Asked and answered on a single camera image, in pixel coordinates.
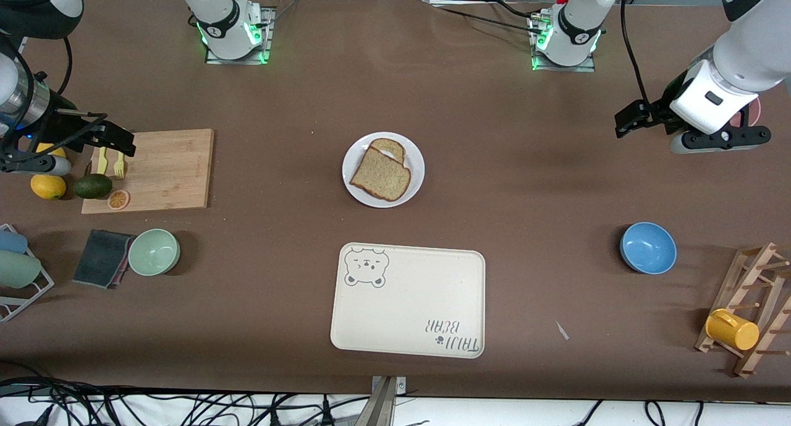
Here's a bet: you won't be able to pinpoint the white round plate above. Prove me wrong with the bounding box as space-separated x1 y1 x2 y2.
342 132 426 209

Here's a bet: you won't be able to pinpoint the plain brown bread slice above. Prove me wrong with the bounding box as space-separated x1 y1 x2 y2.
350 147 412 203

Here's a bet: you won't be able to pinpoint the pink bowl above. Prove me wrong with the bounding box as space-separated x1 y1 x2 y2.
731 96 762 131

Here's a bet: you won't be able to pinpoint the dark green avocado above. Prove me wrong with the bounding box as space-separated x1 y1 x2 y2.
73 173 114 200

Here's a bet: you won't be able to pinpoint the wooden cutting board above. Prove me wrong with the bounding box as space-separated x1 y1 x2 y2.
81 129 214 215

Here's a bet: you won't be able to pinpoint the light green bowl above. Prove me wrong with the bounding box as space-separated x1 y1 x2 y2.
128 228 181 276

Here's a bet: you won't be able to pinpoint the dark grey sponge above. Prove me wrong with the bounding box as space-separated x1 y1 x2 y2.
72 229 135 289

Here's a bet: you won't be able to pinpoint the blue bowl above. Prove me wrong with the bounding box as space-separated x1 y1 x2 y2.
620 221 677 275

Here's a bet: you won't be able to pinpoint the light blue cup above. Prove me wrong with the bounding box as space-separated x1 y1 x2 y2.
0 229 29 255

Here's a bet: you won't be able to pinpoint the pale green cup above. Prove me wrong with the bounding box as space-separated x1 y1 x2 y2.
0 250 42 289

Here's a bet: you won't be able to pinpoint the wooden mug rack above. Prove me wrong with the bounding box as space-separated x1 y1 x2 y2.
694 242 791 378

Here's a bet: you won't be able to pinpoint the yellow mug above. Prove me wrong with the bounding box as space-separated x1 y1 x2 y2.
705 309 760 351

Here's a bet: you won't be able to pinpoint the cream bear print tray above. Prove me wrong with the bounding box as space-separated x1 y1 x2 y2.
330 242 486 359

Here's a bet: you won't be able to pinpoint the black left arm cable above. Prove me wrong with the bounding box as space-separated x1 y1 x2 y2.
620 0 653 108

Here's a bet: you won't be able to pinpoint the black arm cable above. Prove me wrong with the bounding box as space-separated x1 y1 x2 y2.
620 0 653 108
57 36 73 98

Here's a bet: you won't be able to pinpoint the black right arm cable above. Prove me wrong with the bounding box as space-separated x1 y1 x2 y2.
57 36 73 98

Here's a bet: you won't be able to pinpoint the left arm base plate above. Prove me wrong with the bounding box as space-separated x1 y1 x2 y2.
530 12 598 74

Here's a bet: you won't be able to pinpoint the white wire rack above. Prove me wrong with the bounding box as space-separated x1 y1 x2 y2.
0 224 55 323

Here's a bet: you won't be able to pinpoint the black cable on table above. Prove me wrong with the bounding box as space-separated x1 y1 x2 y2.
429 0 546 36

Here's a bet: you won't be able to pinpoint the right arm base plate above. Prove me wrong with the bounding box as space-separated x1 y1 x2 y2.
205 7 276 66

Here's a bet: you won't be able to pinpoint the tangled black floor cables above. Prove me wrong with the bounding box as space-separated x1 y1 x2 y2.
0 377 371 426

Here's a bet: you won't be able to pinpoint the metal table bracket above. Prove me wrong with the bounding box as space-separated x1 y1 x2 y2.
370 375 407 426

